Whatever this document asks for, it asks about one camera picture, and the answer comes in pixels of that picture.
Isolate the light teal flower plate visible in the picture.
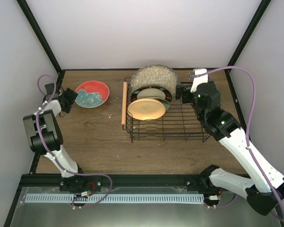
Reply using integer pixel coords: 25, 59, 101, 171
161, 99, 170, 111

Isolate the red teal glazed plate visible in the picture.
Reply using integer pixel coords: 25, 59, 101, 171
75, 80, 110, 108

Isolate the peach yellow plate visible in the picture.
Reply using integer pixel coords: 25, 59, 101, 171
127, 98, 166, 121

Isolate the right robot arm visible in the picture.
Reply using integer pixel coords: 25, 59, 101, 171
176, 82, 284, 216

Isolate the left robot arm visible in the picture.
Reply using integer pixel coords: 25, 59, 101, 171
23, 83, 87, 191

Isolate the speckled beige large plate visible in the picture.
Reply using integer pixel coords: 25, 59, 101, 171
129, 64, 178, 98

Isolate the dark striped rim plate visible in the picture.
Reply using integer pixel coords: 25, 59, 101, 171
131, 86, 172, 103

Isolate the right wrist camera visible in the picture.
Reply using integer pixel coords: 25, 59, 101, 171
189, 68, 208, 93

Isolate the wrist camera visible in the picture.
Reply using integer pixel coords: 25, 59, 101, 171
189, 68, 208, 93
43, 83, 64, 101

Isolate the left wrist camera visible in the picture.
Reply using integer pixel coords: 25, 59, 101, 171
43, 83, 64, 101

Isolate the black wire dish rack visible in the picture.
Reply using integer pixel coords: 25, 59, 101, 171
122, 78, 210, 142

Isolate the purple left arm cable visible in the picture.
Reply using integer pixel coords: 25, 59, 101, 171
36, 74, 113, 210

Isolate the wooden rack handle left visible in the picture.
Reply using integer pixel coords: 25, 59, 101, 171
121, 81, 127, 125

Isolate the black enclosure frame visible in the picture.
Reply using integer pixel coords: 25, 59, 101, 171
4, 0, 270, 227

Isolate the white slotted cable duct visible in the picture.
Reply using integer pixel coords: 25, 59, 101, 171
25, 193, 204, 204

